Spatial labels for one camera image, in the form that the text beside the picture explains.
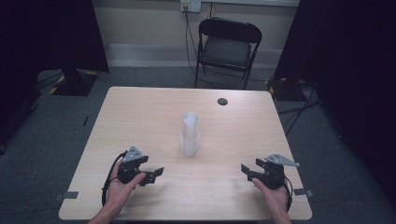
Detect white wall socket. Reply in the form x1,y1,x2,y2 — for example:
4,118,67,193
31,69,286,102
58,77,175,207
180,0,202,13

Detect black folding chair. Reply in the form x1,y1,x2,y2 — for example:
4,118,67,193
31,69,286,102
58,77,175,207
194,17,263,91

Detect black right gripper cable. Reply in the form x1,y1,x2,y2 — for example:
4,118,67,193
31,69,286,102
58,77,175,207
282,175,294,213

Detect black stand base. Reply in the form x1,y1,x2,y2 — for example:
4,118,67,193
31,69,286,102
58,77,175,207
49,69,99,97
266,76,314,102

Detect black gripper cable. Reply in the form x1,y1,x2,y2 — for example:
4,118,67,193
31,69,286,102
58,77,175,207
101,150,129,207
282,175,294,213

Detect stack of clear cups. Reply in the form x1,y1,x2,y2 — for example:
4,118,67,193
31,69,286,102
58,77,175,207
178,111,201,158

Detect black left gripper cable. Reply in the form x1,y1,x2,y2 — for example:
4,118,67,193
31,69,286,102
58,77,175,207
101,150,129,207

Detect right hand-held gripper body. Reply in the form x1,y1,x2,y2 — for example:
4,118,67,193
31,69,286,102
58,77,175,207
255,153,301,190

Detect person's right hand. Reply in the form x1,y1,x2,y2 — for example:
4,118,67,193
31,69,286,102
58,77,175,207
251,177,290,218

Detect black wall socket cable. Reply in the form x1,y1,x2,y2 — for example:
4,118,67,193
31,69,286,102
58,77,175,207
185,8,206,74
183,6,219,90

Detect grey tape strip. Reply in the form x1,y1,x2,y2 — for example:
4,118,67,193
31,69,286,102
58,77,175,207
54,190,79,202
292,188,314,198

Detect dark curtain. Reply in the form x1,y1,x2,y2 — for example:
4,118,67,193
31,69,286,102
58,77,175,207
274,0,396,208
0,0,110,147

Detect person's left hand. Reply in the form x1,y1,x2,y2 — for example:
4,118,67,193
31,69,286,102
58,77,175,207
106,161,147,216

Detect black floor cable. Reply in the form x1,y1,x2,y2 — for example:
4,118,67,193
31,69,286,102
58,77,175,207
276,81,321,136

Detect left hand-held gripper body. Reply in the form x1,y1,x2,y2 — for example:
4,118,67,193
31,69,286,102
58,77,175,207
117,146,149,185

